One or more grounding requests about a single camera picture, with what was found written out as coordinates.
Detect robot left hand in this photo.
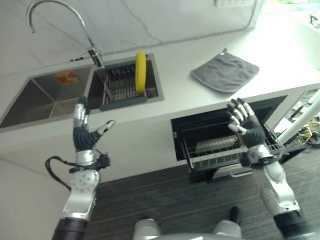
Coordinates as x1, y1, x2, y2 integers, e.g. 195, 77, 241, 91
72, 95, 116, 153

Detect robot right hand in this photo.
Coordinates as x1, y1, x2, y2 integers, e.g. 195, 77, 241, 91
226, 97, 266, 148

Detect black dishwasher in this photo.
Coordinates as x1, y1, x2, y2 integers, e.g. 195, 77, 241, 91
170, 94, 307, 185

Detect stainless steel sink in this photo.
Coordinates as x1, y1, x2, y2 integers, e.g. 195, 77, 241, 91
0, 52, 165, 129

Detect white pole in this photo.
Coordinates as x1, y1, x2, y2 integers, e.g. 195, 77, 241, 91
275, 90, 320, 145

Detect grey dish drying rack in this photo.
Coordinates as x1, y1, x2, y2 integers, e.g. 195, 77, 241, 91
99, 62, 159, 112

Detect orange sticker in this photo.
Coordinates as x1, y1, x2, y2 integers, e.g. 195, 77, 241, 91
53, 70, 81, 85

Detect grey dish cloth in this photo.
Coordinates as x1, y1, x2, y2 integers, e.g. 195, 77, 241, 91
190, 48, 260, 94

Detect black robot foot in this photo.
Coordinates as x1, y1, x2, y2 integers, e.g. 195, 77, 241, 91
229, 206, 241, 224

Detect yellow plate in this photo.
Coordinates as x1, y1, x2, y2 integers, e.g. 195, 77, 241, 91
135, 51, 147, 94

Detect chrome gooseneck faucet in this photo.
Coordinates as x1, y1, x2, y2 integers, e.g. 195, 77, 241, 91
26, 0, 105, 68

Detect robot body and legs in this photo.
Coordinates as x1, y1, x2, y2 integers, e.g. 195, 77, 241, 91
134, 218, 243, 240

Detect dishwasher wire rack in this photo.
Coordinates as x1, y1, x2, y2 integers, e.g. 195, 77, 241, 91
182, 110, 285, 170

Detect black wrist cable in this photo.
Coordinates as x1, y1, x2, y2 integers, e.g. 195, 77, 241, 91
44, 155, 77, 192

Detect yellow cable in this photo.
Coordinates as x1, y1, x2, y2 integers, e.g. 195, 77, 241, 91
296, 120, 320, 146

